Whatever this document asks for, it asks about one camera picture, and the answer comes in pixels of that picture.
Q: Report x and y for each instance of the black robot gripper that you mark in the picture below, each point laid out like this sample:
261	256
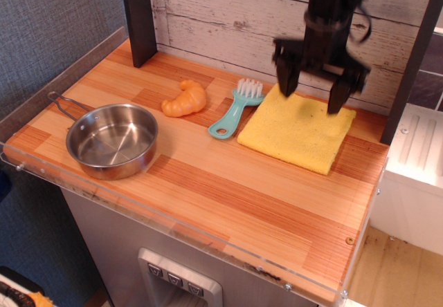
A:
323	48

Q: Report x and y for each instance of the yellow cloth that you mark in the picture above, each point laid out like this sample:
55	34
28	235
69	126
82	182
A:
297	130

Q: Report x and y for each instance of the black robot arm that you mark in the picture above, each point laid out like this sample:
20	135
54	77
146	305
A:
328	12

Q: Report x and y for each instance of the teal dish brush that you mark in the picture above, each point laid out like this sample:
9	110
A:
247	93

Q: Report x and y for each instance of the orange plastic croissant toy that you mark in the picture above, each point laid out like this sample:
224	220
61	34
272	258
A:
192	99

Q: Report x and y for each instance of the stainless steel pan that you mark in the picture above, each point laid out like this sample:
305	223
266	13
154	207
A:
111	142

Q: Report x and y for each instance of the clear acrylic edge guard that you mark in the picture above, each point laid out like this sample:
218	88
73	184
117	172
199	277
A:
290	226

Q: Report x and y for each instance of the silver dispenser button panel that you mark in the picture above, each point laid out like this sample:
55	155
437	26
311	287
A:
169	283

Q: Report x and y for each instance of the grey toy kitchen cabinet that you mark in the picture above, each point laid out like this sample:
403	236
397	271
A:
114	241

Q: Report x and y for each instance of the orange object bottom left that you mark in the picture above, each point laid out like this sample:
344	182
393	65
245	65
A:
40	300

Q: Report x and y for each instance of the dark right shelf post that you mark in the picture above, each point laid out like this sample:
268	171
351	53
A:
420	46

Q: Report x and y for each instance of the dark shelf post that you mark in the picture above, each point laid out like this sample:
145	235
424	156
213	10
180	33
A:
420	46
140	25

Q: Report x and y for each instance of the dark left shelf post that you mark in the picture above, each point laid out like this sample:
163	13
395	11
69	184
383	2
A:
140	25

